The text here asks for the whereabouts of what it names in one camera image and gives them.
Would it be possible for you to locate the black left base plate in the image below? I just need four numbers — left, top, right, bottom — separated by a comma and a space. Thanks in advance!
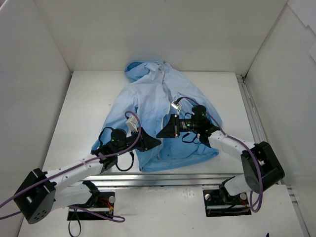
67, 190, 115, 221

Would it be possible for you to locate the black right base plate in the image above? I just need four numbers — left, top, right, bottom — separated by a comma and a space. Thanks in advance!
203, 189, 251, 217

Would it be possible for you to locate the aluminium rail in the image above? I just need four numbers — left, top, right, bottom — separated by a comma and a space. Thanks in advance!
81, 173, 239, 190
236, 74, 310, 237

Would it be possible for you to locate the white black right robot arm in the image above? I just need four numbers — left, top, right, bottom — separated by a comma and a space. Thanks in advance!
156, 105, 285, 203

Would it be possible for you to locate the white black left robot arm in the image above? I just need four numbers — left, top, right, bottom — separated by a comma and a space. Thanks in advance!
13, 128, 161, 224

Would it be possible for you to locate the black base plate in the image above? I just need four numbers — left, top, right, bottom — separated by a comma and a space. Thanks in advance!
203, 189, 251, 217
67, 190, 115, 221

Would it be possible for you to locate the aluminium rail right side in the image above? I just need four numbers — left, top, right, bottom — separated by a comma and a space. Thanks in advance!
236, 74, 310, 237

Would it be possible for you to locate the light blue zip jacket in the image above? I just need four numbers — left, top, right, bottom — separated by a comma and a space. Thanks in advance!
91, 61, 222, 172

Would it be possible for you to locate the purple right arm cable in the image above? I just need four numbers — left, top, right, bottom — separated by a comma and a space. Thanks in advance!
176, 96, 264, 213

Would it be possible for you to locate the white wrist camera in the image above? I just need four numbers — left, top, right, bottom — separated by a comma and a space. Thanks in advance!
170, 101, 182, 111
126, 115, 138, 132

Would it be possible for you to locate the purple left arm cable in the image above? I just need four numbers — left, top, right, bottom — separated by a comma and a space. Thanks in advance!
0, 111, 142, 223

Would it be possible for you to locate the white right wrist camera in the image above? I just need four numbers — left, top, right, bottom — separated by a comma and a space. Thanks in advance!
170, 101, 182, 111

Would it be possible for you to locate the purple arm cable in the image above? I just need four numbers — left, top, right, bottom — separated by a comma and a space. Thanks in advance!
0, 111, 142, 223
176, 96, 264, 213

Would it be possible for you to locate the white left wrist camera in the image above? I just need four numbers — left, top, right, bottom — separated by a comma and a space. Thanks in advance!
126, 115, 138, 132

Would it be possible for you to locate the aluminium rail front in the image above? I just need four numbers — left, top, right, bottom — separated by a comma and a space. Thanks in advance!
81, 173, 239, 190

